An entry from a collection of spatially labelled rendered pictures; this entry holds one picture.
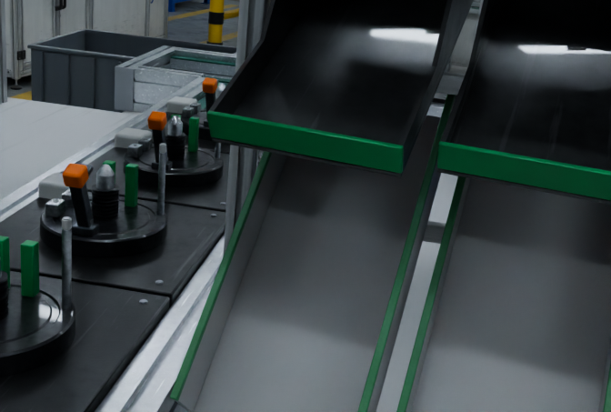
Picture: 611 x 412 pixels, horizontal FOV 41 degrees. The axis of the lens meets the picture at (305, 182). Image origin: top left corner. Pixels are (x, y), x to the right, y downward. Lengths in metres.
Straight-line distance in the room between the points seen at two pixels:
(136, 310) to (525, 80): 0.41
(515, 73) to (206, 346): 0.30
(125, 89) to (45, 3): 4.18
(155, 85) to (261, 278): 1.29
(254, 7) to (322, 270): 0.21
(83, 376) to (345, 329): 0.22
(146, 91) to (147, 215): 0.97
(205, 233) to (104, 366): 0.30
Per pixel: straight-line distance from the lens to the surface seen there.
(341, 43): 0.63
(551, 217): 0.66
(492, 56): 0.63
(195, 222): 0.99
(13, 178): 1.47
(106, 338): 0.74
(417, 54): 0.61
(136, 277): 0.85
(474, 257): 0.64
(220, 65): 2.11
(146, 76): 1.90
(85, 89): 2.72
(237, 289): 0.63
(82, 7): 6.47
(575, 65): 0.64
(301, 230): 0.64
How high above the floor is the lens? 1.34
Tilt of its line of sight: 19 degrees down
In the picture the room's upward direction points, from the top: 6 degrees clockwise
